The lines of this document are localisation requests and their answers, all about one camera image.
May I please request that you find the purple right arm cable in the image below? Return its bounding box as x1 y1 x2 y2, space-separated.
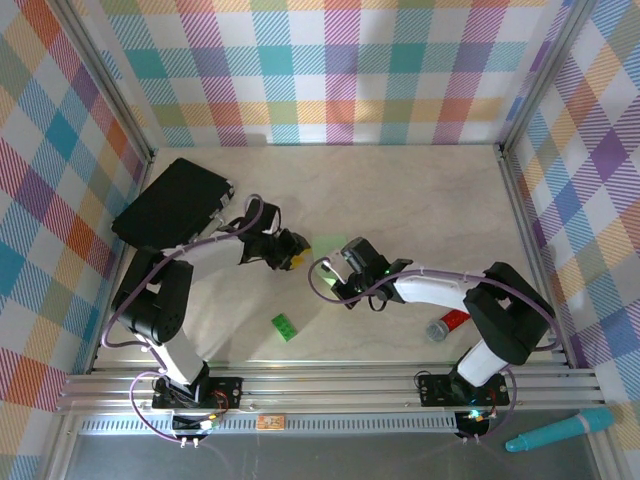
307 257 559 446

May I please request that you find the green toy building brick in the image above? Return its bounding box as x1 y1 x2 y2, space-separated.
270 312 297 342

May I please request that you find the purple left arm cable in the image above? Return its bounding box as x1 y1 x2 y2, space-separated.
101 193 266 446

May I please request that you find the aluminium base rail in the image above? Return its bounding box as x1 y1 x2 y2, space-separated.
54 367 606 416

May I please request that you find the red glitter tube silver cap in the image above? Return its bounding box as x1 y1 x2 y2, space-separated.
425 309 471 344

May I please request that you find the light green paper sheet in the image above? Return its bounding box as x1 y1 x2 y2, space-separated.
310 234 350 290

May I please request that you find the slotted grey cable duct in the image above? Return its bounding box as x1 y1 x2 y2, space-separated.
79 417 459 435

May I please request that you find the black carrying case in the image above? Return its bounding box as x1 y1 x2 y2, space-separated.
110 157 236 251

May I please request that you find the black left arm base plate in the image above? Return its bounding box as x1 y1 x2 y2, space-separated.
151 375 244 412

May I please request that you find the aluminium corner post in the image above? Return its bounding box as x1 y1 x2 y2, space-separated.
497 0 601 156
52 0 157 164

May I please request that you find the teal marker pen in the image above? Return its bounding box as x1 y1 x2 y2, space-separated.
504 407 614 454

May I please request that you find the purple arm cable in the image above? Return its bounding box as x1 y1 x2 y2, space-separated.
101 193 266 446
307 257 559 446

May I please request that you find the aluminium side rail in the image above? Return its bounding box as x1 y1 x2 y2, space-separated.
497 144 571 369
88 149 156 374

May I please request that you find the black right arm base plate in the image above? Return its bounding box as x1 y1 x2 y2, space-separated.
417 373 509 407

